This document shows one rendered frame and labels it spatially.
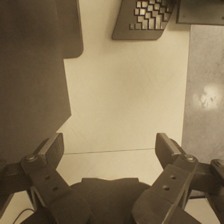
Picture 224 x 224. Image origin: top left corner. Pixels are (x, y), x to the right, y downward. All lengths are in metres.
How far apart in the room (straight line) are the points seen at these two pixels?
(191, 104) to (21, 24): 1.40
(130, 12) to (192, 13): 0.17
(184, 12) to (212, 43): 0.99
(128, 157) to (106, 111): 0.21
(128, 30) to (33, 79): 0.36
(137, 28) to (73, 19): 0.19
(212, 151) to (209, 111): 0.42
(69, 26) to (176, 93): 0.41
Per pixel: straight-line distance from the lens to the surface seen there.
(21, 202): 0.89
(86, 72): 0.54
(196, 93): 1.50
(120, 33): 0.52
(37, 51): 0.27
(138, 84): 0.55
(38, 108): 0.25
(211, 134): 1.72
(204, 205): 1.91
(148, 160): 0.67
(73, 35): 0.54
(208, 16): 0.57
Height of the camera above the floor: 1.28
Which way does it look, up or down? 72 degrees down
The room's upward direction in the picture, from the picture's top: 177 degrees clockwise
